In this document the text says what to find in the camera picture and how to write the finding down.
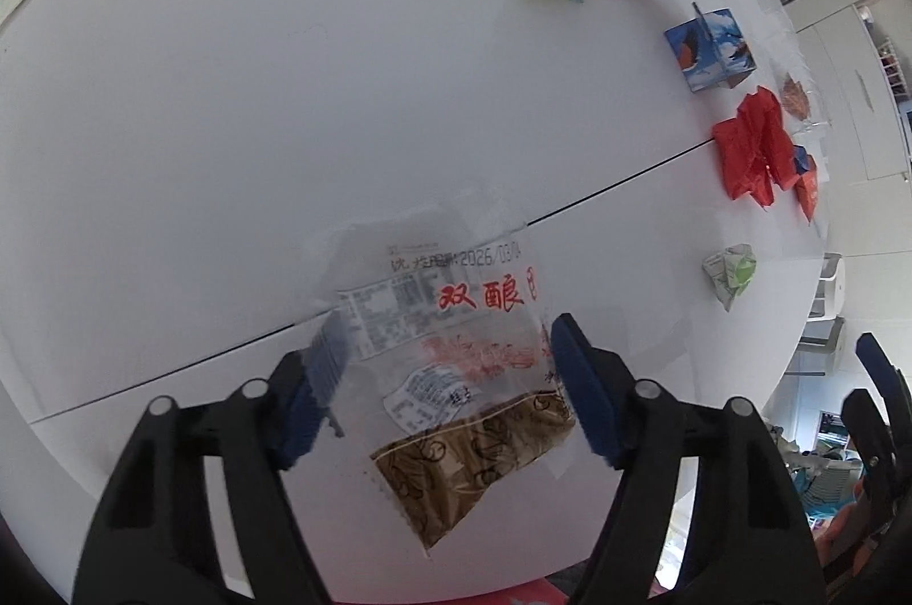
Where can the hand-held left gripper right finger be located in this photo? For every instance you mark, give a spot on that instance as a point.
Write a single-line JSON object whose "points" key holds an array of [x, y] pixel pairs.
{"points": [[584, 384]]}

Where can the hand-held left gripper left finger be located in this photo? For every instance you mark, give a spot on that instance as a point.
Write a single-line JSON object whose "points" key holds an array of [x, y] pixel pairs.
{"points": [[313, 398]]}

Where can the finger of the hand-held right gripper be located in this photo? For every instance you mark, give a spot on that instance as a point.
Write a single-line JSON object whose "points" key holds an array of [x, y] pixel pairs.
{"points": [[873, 441], [880, 370]]}

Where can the clear bag with brown print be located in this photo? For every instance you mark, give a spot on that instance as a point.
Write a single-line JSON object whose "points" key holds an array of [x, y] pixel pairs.
{"points": [[456, 320]]}

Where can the white stool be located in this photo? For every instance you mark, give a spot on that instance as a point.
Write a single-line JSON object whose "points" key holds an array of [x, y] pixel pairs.
{"points": [[830, 284]]}

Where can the crumpled white and green paper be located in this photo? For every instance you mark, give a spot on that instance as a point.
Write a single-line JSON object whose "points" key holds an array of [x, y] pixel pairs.
{"points": [[730, 273]]}

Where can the small red and blue packet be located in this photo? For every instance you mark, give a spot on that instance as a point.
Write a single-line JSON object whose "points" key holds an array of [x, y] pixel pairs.
{"points": [[807, 191]]}

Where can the crumpled red paper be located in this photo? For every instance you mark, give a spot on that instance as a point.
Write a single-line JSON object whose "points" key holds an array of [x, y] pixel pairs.
{"points": [[752, 149]]}

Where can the white cabinet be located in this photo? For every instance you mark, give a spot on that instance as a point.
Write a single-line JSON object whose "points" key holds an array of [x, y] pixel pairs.
{"points": [[855, 99]]}

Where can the clear wrapper with brown contents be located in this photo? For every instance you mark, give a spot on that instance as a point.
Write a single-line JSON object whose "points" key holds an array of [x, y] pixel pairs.
{"points": [[792, 95]]}

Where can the blue printed carton box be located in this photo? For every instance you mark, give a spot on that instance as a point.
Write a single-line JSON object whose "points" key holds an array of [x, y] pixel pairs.
{"points": [[705, 49]]}

